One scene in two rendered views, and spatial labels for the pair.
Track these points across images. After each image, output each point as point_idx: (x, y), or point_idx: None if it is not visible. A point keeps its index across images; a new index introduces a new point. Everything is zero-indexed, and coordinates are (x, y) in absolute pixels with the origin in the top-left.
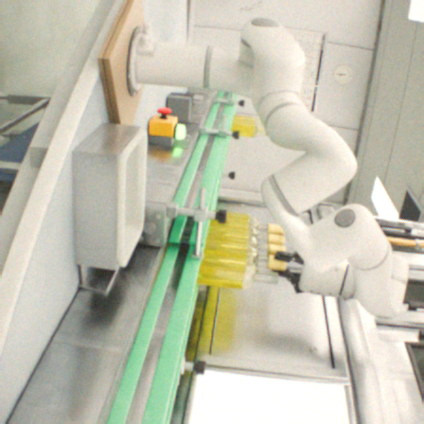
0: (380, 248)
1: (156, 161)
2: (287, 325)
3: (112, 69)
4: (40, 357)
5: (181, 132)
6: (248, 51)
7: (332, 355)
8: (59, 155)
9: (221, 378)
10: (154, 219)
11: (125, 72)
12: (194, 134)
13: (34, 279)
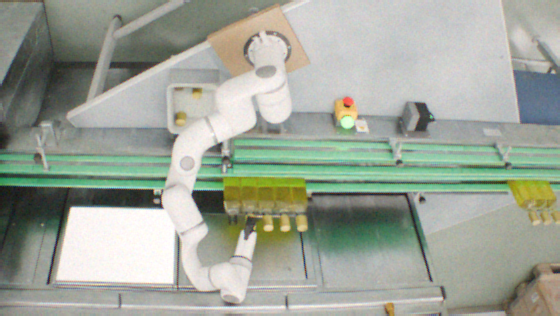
0: (174, 223)
1: (298, 121)
2: (229, 255)
3: (212, 45)
4: (121, 127)
5: (343, 122)
6: None
7: None
8: (161, 66)
9: (170, 220)
10: None
11: (241, 52)
12: (373, 136)
13: (122, 99)
